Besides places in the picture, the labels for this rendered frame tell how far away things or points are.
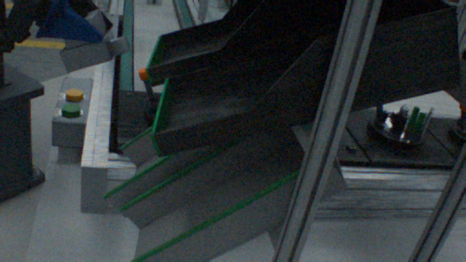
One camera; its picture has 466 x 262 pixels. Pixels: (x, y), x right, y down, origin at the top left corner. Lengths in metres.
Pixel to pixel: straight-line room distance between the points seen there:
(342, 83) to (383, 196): 0.65
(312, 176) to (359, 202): 0.58
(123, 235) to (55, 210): 0.13
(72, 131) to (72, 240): 0.24
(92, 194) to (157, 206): 0.25
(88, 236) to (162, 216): 0.23
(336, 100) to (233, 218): 0.16
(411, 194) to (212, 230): 0.63
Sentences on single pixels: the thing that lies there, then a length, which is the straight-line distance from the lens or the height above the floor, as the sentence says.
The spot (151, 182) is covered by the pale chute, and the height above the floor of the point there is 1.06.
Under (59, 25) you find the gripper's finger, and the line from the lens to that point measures 0.60.
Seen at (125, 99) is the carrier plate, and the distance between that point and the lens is 1.03.
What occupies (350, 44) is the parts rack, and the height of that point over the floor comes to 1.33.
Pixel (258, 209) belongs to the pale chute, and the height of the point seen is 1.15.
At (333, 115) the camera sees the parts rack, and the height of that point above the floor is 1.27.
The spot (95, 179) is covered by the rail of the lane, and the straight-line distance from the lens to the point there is 0.84.
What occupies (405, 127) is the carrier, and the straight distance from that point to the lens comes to 1.17.
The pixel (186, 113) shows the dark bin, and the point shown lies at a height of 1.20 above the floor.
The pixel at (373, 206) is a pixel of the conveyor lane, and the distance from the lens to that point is 1.02.
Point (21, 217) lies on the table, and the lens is 0.88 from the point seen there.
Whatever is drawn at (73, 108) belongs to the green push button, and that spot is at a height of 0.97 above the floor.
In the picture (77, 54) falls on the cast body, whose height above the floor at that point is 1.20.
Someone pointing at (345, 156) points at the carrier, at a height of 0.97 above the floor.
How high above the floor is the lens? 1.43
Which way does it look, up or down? 28 degrees down
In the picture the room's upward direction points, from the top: 12 degrees clockwise
